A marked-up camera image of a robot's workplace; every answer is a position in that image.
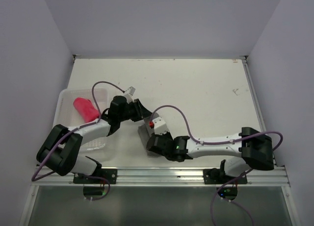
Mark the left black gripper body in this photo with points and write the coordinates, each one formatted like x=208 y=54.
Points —
x=132 y=112

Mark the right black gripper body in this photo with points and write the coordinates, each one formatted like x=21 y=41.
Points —
x=165 y=135

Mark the grey towel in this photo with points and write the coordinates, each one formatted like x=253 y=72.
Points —
x=145 y=133

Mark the pink towel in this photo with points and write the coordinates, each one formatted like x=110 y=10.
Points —
x=86 y=109

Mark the clear plastic basket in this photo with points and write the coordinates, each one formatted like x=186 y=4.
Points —
x=67 y=115

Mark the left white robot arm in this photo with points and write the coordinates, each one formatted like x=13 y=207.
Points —
x=60 y=150

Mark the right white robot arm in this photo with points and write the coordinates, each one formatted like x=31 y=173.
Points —
x=248 y=149

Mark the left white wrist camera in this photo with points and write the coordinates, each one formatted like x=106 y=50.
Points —
x=128 y=94

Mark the aluminium mounting rail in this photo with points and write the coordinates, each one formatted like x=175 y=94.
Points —
x=173 y=177

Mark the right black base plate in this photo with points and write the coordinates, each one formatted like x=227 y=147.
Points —
x=218 y=176

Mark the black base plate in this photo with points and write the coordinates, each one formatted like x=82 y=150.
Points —
x=110 y=175
x=218 y=176

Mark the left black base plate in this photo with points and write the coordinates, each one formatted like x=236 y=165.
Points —
x=110 y=175

